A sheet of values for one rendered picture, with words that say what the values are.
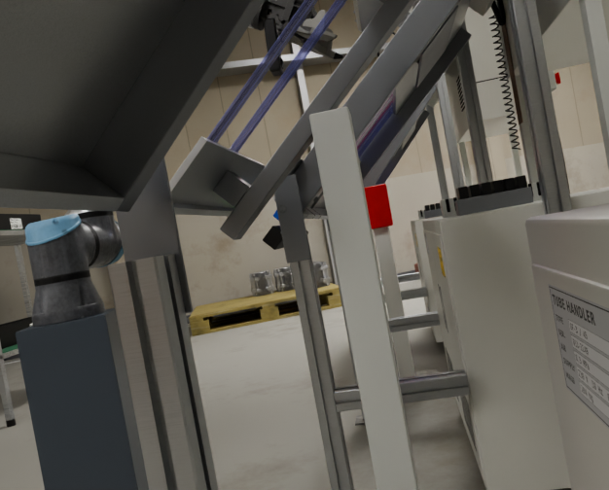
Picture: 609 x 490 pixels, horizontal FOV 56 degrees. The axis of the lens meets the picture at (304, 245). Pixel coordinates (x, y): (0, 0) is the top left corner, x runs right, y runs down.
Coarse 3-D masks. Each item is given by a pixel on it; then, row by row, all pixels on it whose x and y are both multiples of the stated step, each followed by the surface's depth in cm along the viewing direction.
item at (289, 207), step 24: (288, 192) 112; (480, 192) 125; (504, 192) 124; (528, 192) 124; (288, 216) 112; (288, 240) 113; (432, 312) 184; (408, 384) 110; (432, 384) 110; (456, 384) 110; (360, 408) 112
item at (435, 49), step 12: (468, 0) 151; (456, 12) 119; (444, 24) 116; (456, 24) 162; (444, 36) 127; (432, 48) 123; (444, 48) 140; (420, 60) 122; (432, 60) 137; (408, 72) 143; (420, 72) 133; (408, 84) 157; (396, 96) 154; (408, 96) 175; (396, 108) 170
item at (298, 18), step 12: (312, 0) 76; (300, 12) 76; (288, 24) 76; (300, 24) 77; (288, 36) 77; (276, 48) 77; (264, 60) 77; (264, 72) 78; (252, 84) 78; (240, 96) 78; (240, 108) 79; (228, 120) 78; (216, 132) 79
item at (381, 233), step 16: (368, 192) 213; (384, 192) 212; (368, 208) 214; (384, 208) 213; (384, 224) 213; (384, 240) 217; (384, 256) 217; (384, 272) 218; (384, 288) 218; (400, 304) 217; (400, 336) 218; (400, 352) 218; (400, 368) 218
